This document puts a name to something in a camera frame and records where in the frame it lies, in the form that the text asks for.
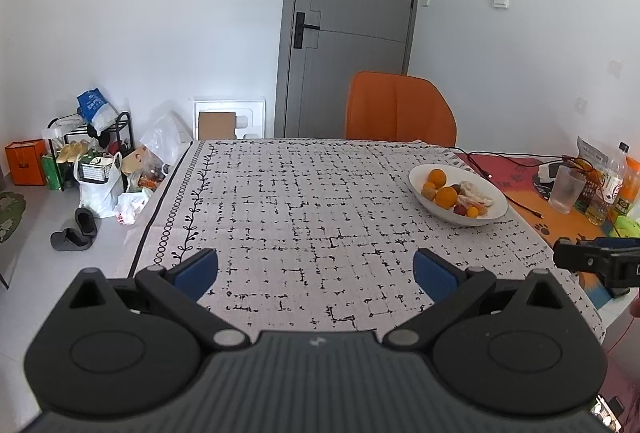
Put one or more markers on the green box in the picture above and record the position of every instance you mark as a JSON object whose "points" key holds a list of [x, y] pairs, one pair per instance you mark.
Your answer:
{"points": [[52, 173]]}

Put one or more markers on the brown paper bag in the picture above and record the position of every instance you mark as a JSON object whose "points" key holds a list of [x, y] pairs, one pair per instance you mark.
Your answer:
{"points": [[134, 160]]}

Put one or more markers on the white and red plastic bag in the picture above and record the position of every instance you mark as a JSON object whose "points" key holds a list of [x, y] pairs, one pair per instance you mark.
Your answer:
{"points": [[131, 208]]}

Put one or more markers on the dark grey slipper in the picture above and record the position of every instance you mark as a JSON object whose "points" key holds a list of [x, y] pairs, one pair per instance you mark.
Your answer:
{"points": [[70, 240], [86, 221]]}

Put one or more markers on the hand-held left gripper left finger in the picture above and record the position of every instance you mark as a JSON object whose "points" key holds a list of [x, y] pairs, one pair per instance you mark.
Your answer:
{"points": [[197, 270]]}

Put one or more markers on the white charger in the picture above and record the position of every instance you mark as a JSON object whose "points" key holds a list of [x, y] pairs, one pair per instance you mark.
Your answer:
{"points": [[550, 172]]}

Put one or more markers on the white bowl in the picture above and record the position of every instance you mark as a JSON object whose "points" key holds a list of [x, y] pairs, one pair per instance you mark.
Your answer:
{"points": [[465, 219]]}

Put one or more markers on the peeled orange piece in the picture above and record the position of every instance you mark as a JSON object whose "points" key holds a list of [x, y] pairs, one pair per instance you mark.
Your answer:
{"points": [[471, 203], [475, 189]]}

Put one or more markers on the red orange paw-print mat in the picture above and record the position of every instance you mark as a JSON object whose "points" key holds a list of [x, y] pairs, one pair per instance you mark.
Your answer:
{"points": [[530, 203]]}

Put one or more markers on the bag of groceries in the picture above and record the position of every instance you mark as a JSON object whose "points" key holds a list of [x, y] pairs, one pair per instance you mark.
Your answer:
{"points": [[147, 180]]}

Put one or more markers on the brown cardboard sheet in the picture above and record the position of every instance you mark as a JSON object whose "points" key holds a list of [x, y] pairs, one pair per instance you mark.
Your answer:
{"points": [[216, 126]]}

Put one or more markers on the pair of yellow slippers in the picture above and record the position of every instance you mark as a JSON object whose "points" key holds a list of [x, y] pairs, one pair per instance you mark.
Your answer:
{"points": [[72, 151]]}

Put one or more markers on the clear plastic bottle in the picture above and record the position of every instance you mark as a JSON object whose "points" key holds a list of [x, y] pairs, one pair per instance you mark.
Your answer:
{"points": [[611, 178]]}

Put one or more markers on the black shoe rack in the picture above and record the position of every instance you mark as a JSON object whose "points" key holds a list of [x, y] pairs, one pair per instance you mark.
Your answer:
{"points": [[122, 133]]}

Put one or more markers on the orange box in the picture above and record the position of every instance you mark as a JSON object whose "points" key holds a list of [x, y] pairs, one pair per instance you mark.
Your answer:
{"points": [[26, 163]]}

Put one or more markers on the green rug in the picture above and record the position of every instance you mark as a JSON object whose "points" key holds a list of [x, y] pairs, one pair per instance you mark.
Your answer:
{"points": [[10, 215]]}

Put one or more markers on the clear plastic cup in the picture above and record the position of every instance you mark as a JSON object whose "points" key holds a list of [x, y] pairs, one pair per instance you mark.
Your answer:
{"points": [[566, 190]]}

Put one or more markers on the small yellow fruit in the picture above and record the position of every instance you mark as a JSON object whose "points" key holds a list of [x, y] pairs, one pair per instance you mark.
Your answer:
{"points": [[428, 193], [472, 212]]}

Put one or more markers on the white foam packaging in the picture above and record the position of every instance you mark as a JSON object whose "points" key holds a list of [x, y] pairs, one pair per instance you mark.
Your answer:
{"points": [[252, 113]]}

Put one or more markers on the clear plastic bag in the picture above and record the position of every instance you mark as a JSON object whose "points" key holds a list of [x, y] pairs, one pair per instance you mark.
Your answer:
{"points": [[165, 138]]}

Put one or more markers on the white wall socket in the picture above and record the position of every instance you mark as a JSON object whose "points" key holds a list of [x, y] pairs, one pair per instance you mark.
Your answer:
{"points": [[581, 105], [614, 67]]}

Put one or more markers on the silver snack bag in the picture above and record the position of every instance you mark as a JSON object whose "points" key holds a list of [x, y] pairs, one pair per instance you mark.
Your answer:
{"points": [[591, 153]]}

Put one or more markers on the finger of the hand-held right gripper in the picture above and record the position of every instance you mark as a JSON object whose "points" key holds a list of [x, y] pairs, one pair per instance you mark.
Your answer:
{"points": [[580, 255]]}

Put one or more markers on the blue and white bag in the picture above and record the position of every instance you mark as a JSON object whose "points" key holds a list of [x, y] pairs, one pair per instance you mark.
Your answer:
{"points": [[95, 108]]}

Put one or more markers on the black-patterned white tablecloth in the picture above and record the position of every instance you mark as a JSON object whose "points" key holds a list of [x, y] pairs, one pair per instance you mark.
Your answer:
{"points": [[300, 213]]}

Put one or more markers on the orange juice bottle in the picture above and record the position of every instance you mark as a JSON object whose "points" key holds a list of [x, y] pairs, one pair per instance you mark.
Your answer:
{"points": [[631, 188]]}

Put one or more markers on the grey door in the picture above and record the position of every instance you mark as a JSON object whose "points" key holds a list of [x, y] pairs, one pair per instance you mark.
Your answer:
{"points": [[350, 63]]}

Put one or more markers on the orange chair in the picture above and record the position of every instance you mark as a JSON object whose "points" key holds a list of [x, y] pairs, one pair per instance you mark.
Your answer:
{"points": [[400, 108]]}

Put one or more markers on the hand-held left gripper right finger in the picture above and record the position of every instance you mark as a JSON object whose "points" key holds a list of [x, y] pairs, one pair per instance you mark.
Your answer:
{"points": [[434, 273]]}

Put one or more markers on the red plum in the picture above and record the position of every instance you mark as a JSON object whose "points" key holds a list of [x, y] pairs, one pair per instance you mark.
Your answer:
{"points": [[460, 210], [455, 189]]}

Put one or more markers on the green plastic wrapper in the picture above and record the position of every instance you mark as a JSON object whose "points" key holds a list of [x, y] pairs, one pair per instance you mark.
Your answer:
{"points": [[627, 227]]}

